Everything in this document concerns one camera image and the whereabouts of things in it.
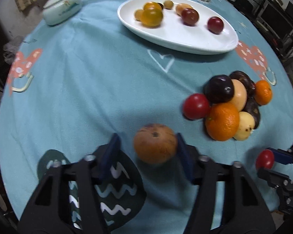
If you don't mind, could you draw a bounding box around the yellow-orange tomato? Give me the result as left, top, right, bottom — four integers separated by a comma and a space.
140, 8, 164, 28

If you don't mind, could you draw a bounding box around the large orange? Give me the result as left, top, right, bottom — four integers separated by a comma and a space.
205, 102, 240, 142

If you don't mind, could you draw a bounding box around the tan speckled round fruit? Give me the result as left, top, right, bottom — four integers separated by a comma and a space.
175, 3, 194, 16

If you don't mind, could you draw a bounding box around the red tomato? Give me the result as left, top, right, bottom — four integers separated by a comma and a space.
255, 149, 275, 170
183, 93, 210, 120

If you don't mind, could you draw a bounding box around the white oval plate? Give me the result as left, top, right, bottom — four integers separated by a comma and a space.
118, 0, 239, 55

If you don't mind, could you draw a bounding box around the black hat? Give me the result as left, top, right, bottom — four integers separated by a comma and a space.
228, 0, 258, 10

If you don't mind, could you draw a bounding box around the tan pear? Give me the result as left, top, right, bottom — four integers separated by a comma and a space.
228, 79, 248, 113

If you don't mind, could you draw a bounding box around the large dark red plum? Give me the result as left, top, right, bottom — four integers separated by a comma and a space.
181, 8, 199, 26

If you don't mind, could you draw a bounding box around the yellow spotted potato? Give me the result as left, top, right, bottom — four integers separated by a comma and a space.
233, 111, 255, 141

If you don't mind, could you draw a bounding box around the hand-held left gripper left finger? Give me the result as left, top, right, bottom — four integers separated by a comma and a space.
18, 133, 122, 234

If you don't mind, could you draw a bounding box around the orange mandarin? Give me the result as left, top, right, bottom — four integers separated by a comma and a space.
254, 80, 272, 106

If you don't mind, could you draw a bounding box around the large tan speckled fruit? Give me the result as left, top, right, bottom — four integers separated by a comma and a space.
133, 124, 178, 164

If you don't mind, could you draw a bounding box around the orange tomato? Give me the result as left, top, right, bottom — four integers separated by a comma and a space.
144, 2, 163, 11

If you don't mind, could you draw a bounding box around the black monitor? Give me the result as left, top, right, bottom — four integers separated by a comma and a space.
260, 0, 293, 39

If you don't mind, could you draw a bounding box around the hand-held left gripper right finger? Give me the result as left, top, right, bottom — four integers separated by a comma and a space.
176, 133, 276, 234

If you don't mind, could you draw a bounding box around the pale green lidded ceramic jar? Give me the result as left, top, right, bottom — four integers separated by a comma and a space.
43, 0, 83, 26

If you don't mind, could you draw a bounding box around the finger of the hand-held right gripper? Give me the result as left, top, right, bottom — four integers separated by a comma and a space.
257, 168, 293, 221
267, 141, 293, 170

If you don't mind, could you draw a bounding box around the clear plastic bag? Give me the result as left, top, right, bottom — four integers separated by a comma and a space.
4, 35, 23, 64

